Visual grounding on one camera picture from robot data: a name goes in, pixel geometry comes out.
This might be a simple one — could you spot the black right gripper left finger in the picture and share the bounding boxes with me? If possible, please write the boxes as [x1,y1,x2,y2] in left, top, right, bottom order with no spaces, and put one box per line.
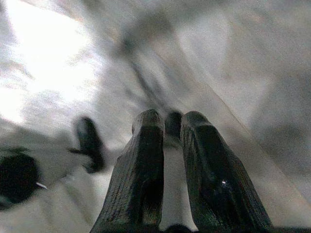
[91,109,166,233]

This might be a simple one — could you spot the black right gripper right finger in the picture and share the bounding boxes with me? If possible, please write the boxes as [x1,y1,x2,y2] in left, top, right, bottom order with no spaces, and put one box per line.
[179,111,273,233]

